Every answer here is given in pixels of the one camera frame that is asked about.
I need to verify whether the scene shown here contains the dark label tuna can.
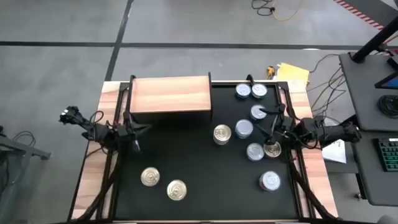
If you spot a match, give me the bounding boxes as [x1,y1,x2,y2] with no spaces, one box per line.
[249,104,267,121]

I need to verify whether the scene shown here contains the white green label tuna can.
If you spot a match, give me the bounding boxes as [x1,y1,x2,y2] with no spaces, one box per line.
[234,119,254,137]

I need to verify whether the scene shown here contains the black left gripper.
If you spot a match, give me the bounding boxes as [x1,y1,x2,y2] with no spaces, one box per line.
[116,122,154,154]

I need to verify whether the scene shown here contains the grey metal stand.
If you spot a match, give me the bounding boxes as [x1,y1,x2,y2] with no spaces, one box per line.
[0,135,52,224]

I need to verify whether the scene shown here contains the backlit black keyboard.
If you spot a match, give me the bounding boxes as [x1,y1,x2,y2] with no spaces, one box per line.
[373,136,398,172]

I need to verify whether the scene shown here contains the blue label tuna can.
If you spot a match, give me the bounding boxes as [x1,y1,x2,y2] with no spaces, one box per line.
[235,83,252,100]

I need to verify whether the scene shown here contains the white paper sheet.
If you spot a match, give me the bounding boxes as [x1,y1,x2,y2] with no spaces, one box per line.
[322,138,347,164]

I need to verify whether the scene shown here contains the black floor cable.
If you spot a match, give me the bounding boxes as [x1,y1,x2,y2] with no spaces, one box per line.
[251,0,277,17]

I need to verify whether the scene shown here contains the gold-lid red-band tuna can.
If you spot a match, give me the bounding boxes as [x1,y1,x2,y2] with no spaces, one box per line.
[166,179,188,202]

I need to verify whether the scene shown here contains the navy label tuna can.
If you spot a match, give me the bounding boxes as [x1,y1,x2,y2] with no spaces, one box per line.
[246,142,265,162]

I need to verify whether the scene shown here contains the yellow floor cable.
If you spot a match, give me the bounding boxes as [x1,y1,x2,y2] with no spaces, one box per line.
[272,0,304,22]

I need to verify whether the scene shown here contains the coiled black cable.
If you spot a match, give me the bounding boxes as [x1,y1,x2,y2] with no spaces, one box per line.
[377,95,398,119]

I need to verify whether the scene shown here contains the yellow paper folder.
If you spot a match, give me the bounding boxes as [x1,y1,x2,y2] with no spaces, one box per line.
[276,62,311,86]

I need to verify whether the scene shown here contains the tall red blue label can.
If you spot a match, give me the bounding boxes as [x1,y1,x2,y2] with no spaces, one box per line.
[263,141,282,159]
[213,124,233,143]

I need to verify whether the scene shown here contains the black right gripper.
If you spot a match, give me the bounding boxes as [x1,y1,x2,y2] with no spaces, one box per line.
[259,105,300,147]

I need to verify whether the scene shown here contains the dark tablet screen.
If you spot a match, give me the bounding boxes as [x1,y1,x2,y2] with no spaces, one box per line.
[374,71,398,91]

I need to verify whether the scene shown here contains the black slanted pole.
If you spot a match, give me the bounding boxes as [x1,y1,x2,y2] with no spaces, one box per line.
[351,17,398,65]

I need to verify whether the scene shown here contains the grey side desk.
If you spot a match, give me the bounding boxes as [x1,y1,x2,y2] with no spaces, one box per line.
[338,52,398,132]
[348,129,398,207]

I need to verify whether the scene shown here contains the wooden shelf black frame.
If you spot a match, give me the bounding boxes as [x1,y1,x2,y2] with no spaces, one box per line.
[126,72,215,125]

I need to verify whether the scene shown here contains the silver-top tuna can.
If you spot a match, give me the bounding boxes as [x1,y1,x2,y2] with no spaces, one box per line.
[258,170,282,192]
[251,83,268,100]

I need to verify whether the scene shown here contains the black metal table frame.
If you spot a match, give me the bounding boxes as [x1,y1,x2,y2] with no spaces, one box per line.
[67,74,338,224]

